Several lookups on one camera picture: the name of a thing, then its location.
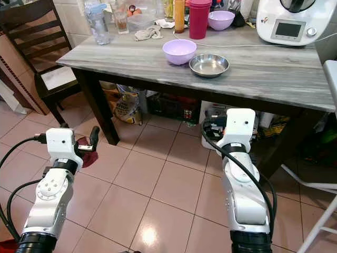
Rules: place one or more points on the black plastic crate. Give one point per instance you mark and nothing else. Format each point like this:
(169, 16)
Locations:
(171, 108)

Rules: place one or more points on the dark wooden grey-topped table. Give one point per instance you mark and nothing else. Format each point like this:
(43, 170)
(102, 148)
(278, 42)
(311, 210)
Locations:
(100, 105)

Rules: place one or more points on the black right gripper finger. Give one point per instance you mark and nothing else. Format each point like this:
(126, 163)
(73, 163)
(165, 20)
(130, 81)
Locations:
(207, 124)

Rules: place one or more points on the large lilac plastic bowl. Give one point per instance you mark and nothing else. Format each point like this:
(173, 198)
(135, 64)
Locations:
(179, 52)

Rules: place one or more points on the orange bottle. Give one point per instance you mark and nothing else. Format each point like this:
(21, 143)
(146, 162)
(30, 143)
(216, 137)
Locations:
(179, 18)

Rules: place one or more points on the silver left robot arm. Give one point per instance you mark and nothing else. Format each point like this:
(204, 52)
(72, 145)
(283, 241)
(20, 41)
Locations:
(51, 195)

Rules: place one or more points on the dark wooden chair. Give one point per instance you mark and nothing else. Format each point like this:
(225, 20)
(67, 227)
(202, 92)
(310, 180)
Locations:
(31, 21)

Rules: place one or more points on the white plastic storage bin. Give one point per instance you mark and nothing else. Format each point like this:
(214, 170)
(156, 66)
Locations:
(208, 142)

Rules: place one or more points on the white metal chair frame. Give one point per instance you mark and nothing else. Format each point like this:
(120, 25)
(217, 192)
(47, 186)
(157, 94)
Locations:
(318, 221)

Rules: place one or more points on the crumpled beige rag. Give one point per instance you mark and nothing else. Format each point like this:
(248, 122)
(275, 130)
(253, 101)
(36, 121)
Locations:
(147, 34)

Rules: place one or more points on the stainless steel bowl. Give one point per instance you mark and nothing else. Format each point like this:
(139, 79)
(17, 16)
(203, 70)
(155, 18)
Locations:
(209, 66)

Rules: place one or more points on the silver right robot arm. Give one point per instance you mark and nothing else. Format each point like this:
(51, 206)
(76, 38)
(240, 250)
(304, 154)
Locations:
(242, 195)

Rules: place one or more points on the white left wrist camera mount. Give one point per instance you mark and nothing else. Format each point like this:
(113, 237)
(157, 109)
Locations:
(63, 145)

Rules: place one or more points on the clear blue-lidded water bottle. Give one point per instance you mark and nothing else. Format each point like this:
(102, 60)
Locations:
(98, 26)

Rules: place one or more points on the small lilac plastic bowl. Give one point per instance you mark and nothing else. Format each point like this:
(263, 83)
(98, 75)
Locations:
(221, 21)

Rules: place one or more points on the magenta plastic tumbler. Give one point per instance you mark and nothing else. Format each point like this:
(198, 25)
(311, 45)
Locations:
(199, 21)

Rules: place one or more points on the red object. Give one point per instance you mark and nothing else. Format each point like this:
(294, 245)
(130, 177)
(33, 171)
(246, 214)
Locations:
(8, 247)

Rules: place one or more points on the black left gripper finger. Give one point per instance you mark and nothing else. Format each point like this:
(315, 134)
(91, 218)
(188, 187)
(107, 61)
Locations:
(64, 126)
(94, 138)

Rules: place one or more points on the white kitchen cooking appliance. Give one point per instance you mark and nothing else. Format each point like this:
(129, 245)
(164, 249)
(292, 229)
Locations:
(268, 16)

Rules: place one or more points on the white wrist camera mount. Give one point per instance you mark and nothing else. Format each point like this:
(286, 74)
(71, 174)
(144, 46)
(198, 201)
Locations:
(63, 145)
(239, 126)

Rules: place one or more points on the yellow printed bag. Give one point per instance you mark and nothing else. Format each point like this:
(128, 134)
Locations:
(129, 108)

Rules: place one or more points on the clear drinking glass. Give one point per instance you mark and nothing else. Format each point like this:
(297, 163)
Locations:
(120, 23)

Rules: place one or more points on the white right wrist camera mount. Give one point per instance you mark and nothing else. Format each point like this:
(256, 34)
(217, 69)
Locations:
(239, 126)

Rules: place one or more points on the clear plastic food container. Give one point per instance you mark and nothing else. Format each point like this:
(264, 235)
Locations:
(141, 22)

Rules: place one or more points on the dark red cloth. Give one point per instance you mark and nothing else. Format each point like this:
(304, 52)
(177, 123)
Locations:
(87, 157)

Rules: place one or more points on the yellow black package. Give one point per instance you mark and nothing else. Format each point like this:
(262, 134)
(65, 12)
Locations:
(274, 126)

